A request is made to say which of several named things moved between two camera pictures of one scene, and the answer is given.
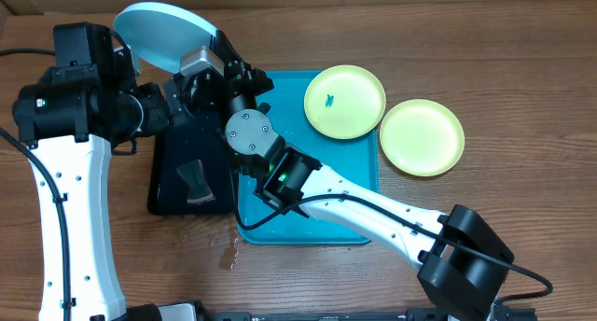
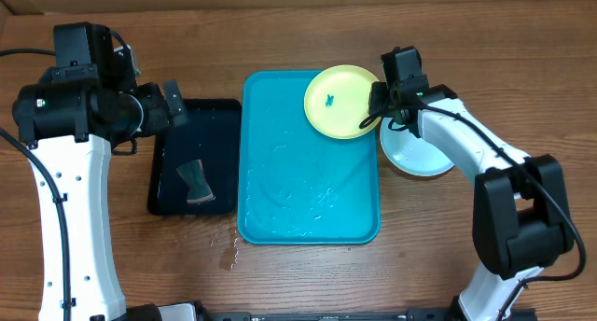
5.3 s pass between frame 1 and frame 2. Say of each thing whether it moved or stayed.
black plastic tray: stayed
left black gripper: stayed
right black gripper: moved
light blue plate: moved
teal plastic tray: stayed
